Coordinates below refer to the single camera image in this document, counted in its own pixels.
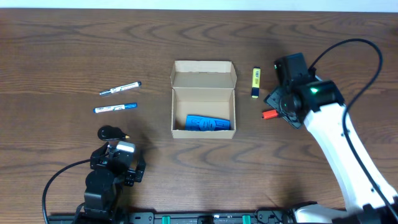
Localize open cardboard box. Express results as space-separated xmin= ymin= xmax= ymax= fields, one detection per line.
xmin=170 ymin=60 xmax=237 ymax=139

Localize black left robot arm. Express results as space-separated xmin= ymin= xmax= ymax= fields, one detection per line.
xmin=73 ymin=141 xmax=146 ymax=223

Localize blue plastic tool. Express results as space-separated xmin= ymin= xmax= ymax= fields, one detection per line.
xmin=185 ymin=114 xmax=231 ymax=131

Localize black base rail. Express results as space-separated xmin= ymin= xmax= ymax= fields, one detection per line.
xmin=46 ymin=210 xmax=299 ymax=224

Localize black capped white marker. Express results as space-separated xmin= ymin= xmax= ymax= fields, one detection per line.
xmin=99 ymin=81 xmax=142 ymax=96

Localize blue capped white marker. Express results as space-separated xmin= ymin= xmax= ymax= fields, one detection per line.
xmin=93 ymin=103 xmax=137 ymax=114

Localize red handled pliers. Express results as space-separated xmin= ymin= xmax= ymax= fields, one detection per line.
xmin=262 ymin=110 xmax=280 ymax=119

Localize yellow highlighter pen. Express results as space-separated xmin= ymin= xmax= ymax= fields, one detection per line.
xmin=251 ymin=67 xmax=261 ymax=98

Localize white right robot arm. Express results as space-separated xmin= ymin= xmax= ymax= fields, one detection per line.
xmin=264 ymin=81 xmax=397 ymax=223

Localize black correction tape dispenser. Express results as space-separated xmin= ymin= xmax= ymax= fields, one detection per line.
xmin=97 ymin=125 xmax=129 ymax=141

